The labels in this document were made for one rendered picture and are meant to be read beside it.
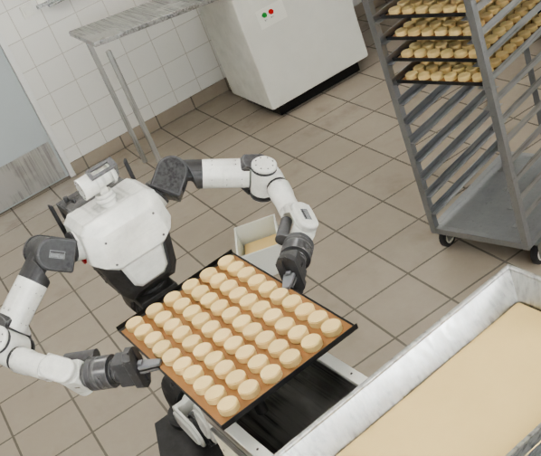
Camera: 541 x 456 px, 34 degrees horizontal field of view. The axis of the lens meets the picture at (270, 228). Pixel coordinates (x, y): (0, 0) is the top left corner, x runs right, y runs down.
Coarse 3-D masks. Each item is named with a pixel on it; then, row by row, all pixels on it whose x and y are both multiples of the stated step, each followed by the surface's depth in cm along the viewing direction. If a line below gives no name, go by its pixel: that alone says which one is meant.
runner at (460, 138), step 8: (488, 112) 397; (480, 120) 393; (472, 128) 389; (464, 136) 386; (456, 144) 383; (448, 152) 380; (432, 160) 373; (440, 160) 376; (424, 168) 369; (432, 168) 373; (424, 176) 369
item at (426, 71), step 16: (528, 32) 339; (512, 48) 332; (432, 64) 344; (448, 64) 339; (464, 64) 336; (496, 64) 327; (416, 80) 342; (432, 80) 336; (448, 80) 331; (464, 80) 326; (480, 80) 321
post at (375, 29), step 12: (372, 12) 332; (372, 24) 335; (384, 48) 340; (384, 60) 342; (384, 72) 346; (396, 96) 350; (396, 108) 353; (408, 132) 358; (408, 144) 361; (408, 156) 365; (420, 168) 368; (420, 180) 370; (420, 192) 374; (432, 216) 379; (432, 228) 383
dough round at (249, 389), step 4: (248, 380) 200; (252, 380) 200; (244, 384) 200; (248, 384) 199; (252, 384) 199; (256, 384) 198; (240, 388) 199; (244, 388) 198; (248, 388) 198; (252, 388) 197; (256, 388) 197; (260, 388) 199; (240, 392) 198; (244, 392) 197; (248, 392) 197; (252, 392) 197; (256, 392) 197; (244, 396) 197; (248, 396) 197; (252, 396) 197
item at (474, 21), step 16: (464, 0) 300; (480, 32) 305; (480, 48) 307; (480, 64) 312; (496, 96) 318; (496, 112) 320; (496, 128) 325; (512, 160) 332; (512, 176) 334; (512, 192) 338; (528, 240) 350
